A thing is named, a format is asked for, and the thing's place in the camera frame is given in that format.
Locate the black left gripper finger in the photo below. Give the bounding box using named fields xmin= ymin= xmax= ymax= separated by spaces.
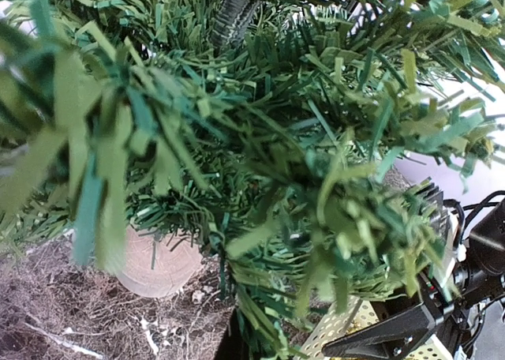
xmin=215 ymin=309 xmax=249 ymax=360

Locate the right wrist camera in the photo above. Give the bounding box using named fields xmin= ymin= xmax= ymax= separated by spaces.
xmin=412 ymin=178 xmax=466 ymax=287

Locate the cream perforated plastic basket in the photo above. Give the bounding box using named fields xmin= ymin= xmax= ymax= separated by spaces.
xmin=301 ymin=298 xmax=461 ymax=359

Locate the small green christmas tree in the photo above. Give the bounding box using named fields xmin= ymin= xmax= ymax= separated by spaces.
xmin=1 ymin=0 xmax=504 ymax=359

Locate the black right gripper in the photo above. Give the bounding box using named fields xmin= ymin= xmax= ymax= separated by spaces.
xmin=322 ymin=249 xmax=504 ymax=359

